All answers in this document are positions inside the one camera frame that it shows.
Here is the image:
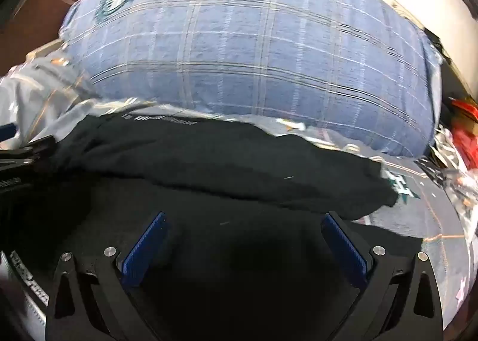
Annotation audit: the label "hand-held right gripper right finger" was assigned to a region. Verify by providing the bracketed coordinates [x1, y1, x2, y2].
[321, 211, 445, 341]

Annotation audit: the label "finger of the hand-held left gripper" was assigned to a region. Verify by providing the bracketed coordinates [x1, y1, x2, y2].
[0, 122, 57, 172]

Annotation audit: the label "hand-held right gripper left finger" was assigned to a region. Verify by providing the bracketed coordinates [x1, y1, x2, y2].
[45, 211, 172, 341]

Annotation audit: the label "black pants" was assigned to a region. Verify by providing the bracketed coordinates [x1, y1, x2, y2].
[0, 113, 399, 341]

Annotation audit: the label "grey printed bed sheet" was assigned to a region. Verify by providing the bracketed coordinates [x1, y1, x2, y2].
[0, 53, 477, 330]

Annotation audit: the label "red plastic bag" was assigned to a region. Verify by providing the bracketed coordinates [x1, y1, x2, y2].
[446, 98, 478, 173]

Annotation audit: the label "blue plaid pillow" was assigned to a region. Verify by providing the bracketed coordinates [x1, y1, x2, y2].
[60, 0, 444, 159]

